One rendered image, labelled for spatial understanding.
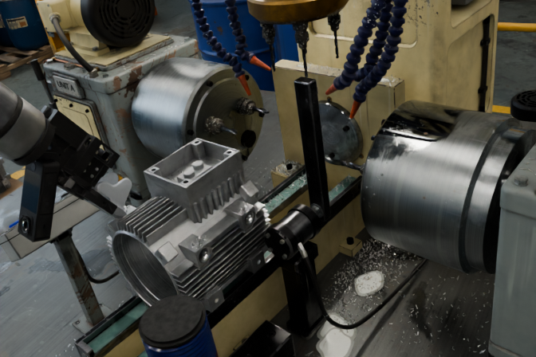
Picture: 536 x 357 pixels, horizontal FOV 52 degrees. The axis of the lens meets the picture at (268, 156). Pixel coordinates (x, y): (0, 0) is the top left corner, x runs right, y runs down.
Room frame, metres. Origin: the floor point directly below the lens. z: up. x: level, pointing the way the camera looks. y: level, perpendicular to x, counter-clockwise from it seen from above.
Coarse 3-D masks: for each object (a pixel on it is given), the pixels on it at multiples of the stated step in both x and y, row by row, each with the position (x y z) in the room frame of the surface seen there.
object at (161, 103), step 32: (160, 64) 1.20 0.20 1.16; (192, 64) 1.16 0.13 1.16; (224, 64) 1.16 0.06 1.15; (160, 96) 1.10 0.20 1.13; (192, 96) 1.05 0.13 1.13; (224, 96) 1.10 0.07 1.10; (256, 96) 1.17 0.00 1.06; (160, 128) 1.07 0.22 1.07; (192, 128) 1.04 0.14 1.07; (256, 128) 1.16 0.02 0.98
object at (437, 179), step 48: (384, 144) 0.73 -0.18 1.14; (432, 144) 0.69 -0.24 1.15; (480, 144) 0.65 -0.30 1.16; (528, 144) 0.69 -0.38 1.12; (384, 192) 0.68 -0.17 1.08; (432, 192) 0.64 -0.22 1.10; (480, 192) 0.61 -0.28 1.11; (384, 240) 0.70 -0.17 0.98; (432, 240) 0.62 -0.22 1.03; (480, 240) 0.58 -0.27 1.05
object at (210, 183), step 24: (192, 144) 0.82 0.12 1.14; (216, 144) 0.81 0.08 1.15; (168, 168) 0.79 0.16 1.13; (192, 168) 0.77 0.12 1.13; (216, 168) 0.74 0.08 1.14; (240, 168) 0.77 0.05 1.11; (168, 192) 0.72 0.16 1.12; (192, 192) 0.70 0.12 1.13; (216, 192) 0.73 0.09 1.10; (192, 216) 0.69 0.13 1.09
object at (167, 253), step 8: (248, 184) 0.76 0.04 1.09; (240, 192) 0.76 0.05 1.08; (248, 192) 0.75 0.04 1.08; (256, 192) 0.75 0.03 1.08; (248, 200) 0.75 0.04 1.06; (112, 224) 0.71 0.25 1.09; (112, 232) 0.70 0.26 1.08; (160, 248) 0.63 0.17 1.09; (168, 248) 0.63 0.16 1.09; (264, 248) 0.75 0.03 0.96; (160, 256) 0.63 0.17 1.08; (168, 256) 0.62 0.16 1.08; (176, 256) 0.63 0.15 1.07; (128, 288) 0.72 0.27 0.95
